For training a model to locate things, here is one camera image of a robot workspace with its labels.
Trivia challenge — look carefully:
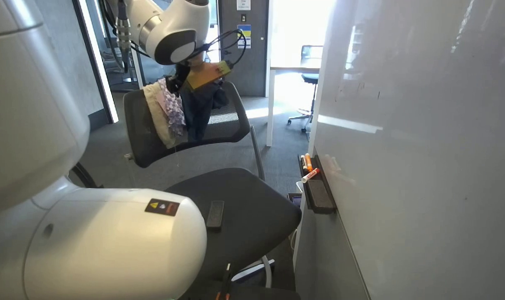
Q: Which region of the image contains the black orange handled tool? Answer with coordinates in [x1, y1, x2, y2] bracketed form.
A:
[213, 261, 235, 300]

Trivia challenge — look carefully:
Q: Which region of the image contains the blue yellow door sign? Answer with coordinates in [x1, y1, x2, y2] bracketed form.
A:
[237, 21, 253, 51]

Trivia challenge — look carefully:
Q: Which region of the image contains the black mesh office stool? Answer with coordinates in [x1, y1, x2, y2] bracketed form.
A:
[285, 43, 325, 134]

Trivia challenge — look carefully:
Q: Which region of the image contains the dark marker tray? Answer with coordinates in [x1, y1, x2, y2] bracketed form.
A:
[303, 153, 338, 216]

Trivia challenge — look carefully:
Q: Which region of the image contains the white high table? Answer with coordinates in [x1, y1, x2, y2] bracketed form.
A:
[265, 63, 323, 149]

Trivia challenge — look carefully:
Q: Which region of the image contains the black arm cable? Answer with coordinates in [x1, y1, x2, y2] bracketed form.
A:
[100, 0, 248, 74]

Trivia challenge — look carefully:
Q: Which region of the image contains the grey mesh-back chair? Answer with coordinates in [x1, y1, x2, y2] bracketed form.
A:
[122, 79, 303, 291]

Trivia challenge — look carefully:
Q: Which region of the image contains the white marker red cap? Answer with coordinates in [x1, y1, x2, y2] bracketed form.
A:
[295, 164, 323, 184]

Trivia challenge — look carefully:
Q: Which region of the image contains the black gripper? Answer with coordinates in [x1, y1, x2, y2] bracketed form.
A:
[165, 61, 195, 94]

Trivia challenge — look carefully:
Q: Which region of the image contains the black remote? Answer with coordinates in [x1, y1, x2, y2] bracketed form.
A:
[205, 198, 227, 233]

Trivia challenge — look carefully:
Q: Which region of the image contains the orange marker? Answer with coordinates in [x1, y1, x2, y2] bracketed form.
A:
[300, 151, 315, 174]

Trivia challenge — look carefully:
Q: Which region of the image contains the navy blue drawstring garment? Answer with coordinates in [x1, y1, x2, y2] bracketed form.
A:
[178, 79, 232, 143]

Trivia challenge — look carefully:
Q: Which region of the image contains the cream knit towel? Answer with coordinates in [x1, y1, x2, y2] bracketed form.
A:
[142, 81, 177, 149]

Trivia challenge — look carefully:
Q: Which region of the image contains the white whiteboard partition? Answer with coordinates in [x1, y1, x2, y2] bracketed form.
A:
[292, 0, 505, 300]

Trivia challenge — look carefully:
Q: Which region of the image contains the dark brown door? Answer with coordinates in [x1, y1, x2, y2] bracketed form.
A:
[217, 0, 272, 99]

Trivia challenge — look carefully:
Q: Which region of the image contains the black base cable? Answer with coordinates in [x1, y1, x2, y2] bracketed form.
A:
[70, 161, 102, 191]

